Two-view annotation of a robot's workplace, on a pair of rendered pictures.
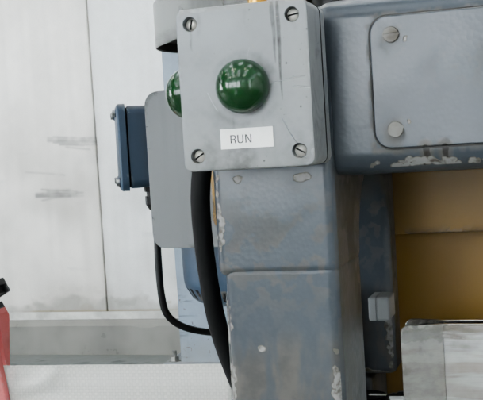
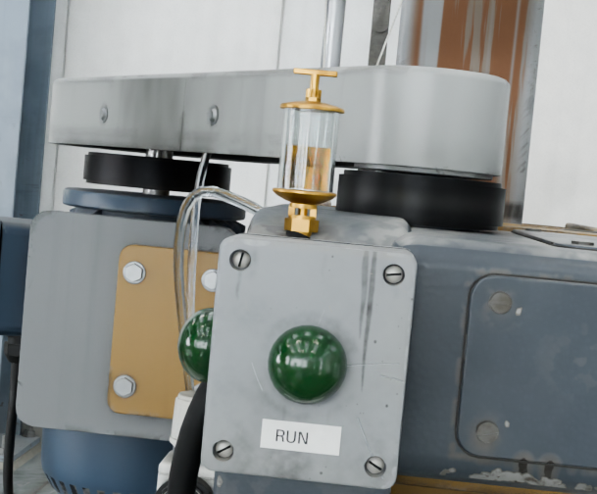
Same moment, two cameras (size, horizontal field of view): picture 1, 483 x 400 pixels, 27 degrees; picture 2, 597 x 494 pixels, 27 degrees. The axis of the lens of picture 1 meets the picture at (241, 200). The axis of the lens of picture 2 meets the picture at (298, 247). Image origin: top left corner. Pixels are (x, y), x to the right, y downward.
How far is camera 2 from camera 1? 18 cm
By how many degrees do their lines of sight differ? 13
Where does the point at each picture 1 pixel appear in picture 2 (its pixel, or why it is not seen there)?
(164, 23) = (72, 116)
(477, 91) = not seen: outside the picture
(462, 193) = not seen: hidden behind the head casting
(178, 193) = (62, 354)
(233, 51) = (300, 312)
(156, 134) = (41, 270)
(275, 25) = (368, 285)
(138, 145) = (12, 278)
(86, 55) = not seen: outside the picture
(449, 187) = not seen: hidden behind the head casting
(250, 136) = (306, 435)
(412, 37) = (529, 312)
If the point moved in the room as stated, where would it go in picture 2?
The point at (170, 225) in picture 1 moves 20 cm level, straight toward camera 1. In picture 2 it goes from (42, 395) to (74, 461)
